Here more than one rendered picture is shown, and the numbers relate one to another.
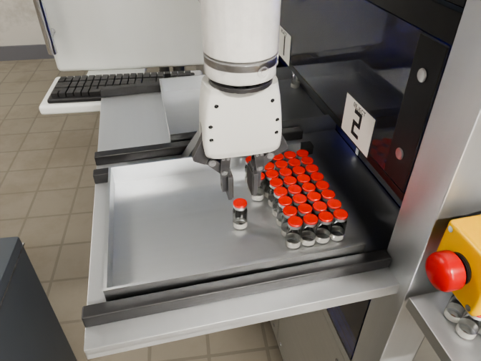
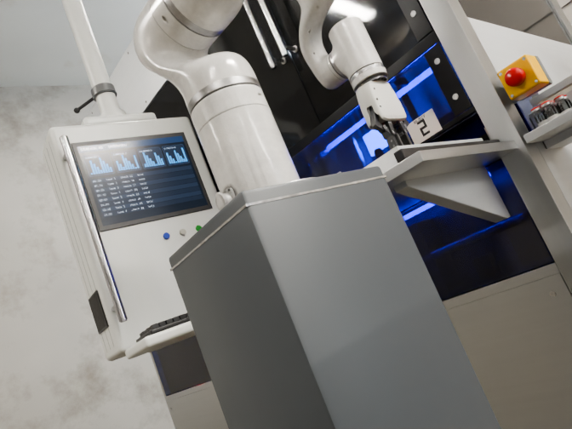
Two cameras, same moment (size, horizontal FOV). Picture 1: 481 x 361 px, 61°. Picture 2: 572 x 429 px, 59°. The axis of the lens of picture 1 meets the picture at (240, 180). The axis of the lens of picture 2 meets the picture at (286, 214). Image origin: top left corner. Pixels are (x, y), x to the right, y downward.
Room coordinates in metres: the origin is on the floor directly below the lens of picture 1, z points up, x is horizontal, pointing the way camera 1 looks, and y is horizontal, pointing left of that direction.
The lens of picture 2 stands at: (-0.33, 0.81, 0.70)
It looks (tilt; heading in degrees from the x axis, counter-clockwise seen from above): 12 degrees up; 329
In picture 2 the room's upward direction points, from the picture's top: 22 degrees counter-clockwise
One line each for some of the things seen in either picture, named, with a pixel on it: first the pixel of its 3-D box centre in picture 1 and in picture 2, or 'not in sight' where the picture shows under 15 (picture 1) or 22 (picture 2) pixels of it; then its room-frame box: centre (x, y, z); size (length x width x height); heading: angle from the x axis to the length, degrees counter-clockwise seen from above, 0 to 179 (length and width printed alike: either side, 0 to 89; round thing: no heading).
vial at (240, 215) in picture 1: (240, 214); not in sight; (0.45, 0.00, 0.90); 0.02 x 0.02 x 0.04
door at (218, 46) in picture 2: not in sight; (245, 86); (1.04, -0.06, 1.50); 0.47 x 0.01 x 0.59; 13
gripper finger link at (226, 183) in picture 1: (219, 175); (390, 140); (0.44, 0.03, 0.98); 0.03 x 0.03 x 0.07; 13
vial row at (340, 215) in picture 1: (318, 191); not in sight; (0.50, -0.12, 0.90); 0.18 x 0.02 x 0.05; 13
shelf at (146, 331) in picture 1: (226, 159); (362, 217); (0.64, 0.03, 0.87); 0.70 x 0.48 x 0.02; 13
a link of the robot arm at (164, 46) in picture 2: not in sight; (191, 54); (0.34, 0.46, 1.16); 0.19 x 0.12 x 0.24; 17
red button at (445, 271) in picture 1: (449, 270); (516, 77); (0.27, -0.21, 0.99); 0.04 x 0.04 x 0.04; 13
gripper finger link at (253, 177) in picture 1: (260, 170); (404, 138); (0.46, -0.03, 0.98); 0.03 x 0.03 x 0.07; 13
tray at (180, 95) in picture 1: (241, 102); not in sight; (0.83, 0.00, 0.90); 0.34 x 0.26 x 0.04; 103
